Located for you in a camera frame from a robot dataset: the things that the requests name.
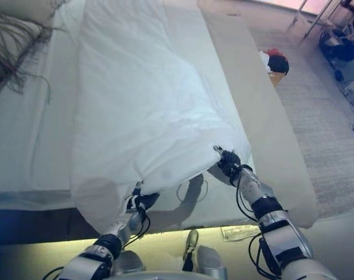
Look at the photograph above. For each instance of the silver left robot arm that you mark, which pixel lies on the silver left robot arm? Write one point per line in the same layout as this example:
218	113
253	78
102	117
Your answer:
92	256

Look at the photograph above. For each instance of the silver robot leg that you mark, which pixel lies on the silver robot leg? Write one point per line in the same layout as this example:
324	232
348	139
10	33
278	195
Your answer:
209	259
130	262

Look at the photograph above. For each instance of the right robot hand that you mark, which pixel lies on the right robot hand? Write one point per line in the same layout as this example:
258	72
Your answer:
229	161

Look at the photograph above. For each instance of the red garment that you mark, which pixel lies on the red garment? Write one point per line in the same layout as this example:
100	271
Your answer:
273	52

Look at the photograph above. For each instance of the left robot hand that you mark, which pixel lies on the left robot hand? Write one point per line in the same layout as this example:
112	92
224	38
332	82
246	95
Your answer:
143	201

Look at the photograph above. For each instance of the white bed sheet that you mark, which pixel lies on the white bed sheet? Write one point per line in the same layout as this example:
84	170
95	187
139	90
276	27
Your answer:
34	131

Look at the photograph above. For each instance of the black equipment cart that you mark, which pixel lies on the black equipment cart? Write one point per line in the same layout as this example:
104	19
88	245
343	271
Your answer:
343	38

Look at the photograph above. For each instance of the grey rug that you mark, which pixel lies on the grey rug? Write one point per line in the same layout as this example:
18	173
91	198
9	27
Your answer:
311	131

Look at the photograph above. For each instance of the white duvet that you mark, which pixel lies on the white duvet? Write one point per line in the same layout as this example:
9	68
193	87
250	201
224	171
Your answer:
142	102

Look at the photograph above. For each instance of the black garment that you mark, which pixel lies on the black garment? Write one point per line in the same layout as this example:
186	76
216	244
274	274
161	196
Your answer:
279	64

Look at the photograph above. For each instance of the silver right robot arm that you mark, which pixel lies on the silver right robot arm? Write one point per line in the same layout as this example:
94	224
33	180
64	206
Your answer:
282	233

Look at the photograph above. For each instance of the white garment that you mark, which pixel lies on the white garment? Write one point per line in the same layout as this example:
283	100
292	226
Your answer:
264	59

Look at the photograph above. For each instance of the metal stand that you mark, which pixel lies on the metal stand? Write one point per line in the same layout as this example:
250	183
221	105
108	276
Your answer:
314	14

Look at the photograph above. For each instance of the brown bed frame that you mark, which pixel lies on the brown bed frame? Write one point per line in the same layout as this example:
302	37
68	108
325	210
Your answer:
34	224

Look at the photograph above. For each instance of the fringed throw pillow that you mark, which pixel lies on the fringed throw pillow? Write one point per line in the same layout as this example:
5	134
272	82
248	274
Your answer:
16	38

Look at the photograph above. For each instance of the silver left robot leg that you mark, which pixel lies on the silver left robot leg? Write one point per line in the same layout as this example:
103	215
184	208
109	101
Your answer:
130	262

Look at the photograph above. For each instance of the dark right robot foot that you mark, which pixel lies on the dark right robot foot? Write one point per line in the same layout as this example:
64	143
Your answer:
192	240

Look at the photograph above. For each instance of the silver robot torso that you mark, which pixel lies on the silver robot torso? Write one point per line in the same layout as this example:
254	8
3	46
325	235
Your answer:
171	275

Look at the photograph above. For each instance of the cardboard laundry box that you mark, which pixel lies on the cardboard laundry box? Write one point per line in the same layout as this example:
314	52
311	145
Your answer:
277	78

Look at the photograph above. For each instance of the printed paper sheet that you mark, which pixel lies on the printed paper sheet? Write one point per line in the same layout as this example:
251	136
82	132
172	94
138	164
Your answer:
238	233

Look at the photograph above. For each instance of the silver right robot leg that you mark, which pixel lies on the silver right robot leg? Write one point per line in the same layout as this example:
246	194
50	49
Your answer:
209	259

